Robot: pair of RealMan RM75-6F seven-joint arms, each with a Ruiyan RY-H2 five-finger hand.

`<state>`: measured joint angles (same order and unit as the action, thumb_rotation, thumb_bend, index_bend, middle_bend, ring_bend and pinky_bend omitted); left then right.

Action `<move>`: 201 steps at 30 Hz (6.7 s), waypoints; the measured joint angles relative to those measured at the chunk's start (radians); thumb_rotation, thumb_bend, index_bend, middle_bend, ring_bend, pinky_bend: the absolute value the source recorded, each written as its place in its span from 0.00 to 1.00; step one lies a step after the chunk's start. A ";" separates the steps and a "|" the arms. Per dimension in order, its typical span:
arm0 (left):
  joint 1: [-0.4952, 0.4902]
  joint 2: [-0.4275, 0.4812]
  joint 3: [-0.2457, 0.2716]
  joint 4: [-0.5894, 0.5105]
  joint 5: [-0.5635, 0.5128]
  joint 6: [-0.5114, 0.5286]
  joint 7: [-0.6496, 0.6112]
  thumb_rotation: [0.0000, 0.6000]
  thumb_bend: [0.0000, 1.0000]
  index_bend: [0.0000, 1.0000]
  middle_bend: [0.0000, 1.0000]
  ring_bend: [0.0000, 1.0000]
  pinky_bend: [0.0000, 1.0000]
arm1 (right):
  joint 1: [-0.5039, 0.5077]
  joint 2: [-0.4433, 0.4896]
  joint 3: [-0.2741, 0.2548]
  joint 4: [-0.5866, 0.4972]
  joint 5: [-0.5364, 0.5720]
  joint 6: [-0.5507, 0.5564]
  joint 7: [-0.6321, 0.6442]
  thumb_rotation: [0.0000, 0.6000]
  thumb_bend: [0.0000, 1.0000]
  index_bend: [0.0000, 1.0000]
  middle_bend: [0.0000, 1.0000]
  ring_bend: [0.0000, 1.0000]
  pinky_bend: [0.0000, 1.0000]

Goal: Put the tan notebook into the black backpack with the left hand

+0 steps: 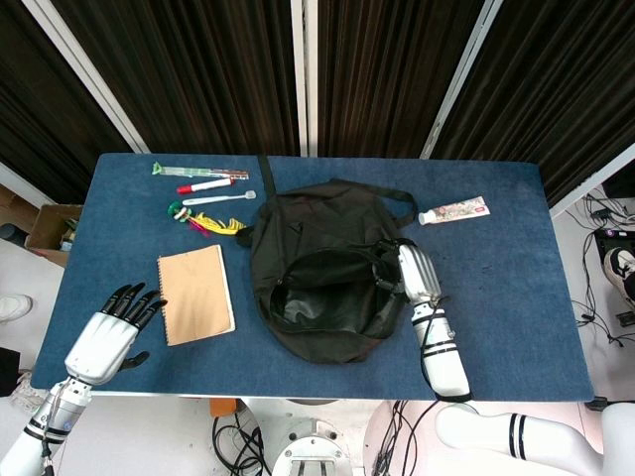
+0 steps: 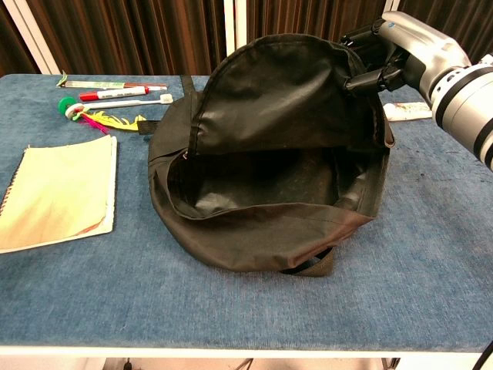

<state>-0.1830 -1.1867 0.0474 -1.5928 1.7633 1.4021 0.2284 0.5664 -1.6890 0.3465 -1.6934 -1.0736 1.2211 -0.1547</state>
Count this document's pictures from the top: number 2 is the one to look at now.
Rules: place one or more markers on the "white toothbrush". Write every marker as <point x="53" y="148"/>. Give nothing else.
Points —
<point x="123" y="103"/>

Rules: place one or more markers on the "light brown spiral notebook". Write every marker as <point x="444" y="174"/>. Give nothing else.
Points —
<point x="58" y="192"/>

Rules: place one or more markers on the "white upright frame post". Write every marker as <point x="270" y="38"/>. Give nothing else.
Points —
<point x="235" y="23"/>

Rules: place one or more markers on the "white slanted frame post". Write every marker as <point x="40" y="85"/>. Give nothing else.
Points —
<point x="32" y="38"/>

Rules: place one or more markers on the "red white marker pen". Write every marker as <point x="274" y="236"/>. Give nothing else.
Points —
<point x="111" y="93"/>

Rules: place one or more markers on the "white thin frame post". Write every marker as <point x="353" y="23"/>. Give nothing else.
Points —
<point x="393" y="4"/>

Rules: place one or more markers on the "black fabric backpack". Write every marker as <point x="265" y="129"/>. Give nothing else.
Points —
<point x="269" y="231"/>

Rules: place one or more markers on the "dark brown curtain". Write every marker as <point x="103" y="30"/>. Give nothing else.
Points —
<point x="135" y="34"/>

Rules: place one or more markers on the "white toothpaste tube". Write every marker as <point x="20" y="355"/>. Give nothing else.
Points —
<point x="408" y="111"/>

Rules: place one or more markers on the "feather shuttlecock with green disc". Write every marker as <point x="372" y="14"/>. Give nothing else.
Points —
<point x="68" y="104"/>

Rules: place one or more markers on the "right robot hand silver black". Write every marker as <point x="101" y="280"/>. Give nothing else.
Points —
<point x="420" y="46"/>

